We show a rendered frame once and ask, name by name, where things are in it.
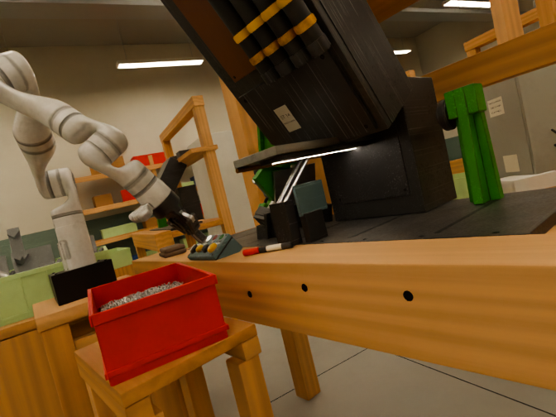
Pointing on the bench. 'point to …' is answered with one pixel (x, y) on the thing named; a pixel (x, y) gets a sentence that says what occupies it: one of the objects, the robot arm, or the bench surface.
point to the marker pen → (267, 248)
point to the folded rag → (172, 250)
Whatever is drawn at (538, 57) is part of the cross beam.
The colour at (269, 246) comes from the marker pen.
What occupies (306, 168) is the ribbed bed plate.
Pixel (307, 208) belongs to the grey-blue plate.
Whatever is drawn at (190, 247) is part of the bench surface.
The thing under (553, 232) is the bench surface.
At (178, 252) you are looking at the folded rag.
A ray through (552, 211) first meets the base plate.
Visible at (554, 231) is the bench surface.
